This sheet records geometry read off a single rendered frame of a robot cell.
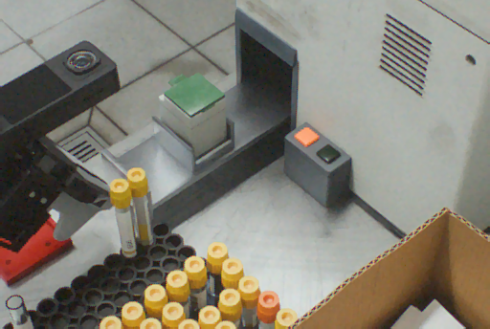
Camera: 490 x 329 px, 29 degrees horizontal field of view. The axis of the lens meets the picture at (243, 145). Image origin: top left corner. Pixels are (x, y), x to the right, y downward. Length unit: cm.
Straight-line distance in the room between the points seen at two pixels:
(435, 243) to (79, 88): 29
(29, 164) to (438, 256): 32
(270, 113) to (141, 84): 138
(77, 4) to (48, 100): 183
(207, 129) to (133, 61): 150
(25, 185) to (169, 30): 172
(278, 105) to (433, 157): 20
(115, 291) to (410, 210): 26
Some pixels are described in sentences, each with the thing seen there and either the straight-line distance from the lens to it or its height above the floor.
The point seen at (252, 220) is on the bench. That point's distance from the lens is 87.
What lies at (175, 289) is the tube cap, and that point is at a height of 99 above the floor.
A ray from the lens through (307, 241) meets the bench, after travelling 85.
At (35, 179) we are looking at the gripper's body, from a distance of 72.
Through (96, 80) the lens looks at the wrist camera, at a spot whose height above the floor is 108.
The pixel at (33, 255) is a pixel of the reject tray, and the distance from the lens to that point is 86.
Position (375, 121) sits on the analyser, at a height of 99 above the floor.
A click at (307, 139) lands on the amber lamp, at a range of 86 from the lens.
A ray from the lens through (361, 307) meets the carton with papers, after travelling 69.
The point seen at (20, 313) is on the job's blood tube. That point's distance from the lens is 71.
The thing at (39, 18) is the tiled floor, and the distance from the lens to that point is 250.
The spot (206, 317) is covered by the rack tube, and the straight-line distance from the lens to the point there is 67.
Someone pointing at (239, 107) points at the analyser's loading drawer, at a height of 92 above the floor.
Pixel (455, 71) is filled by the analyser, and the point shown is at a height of 109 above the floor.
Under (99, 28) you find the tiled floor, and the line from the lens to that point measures 244.
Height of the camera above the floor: 156
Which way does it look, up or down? 47 degrees down
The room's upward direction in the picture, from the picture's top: 1 degrees counter-clockwise
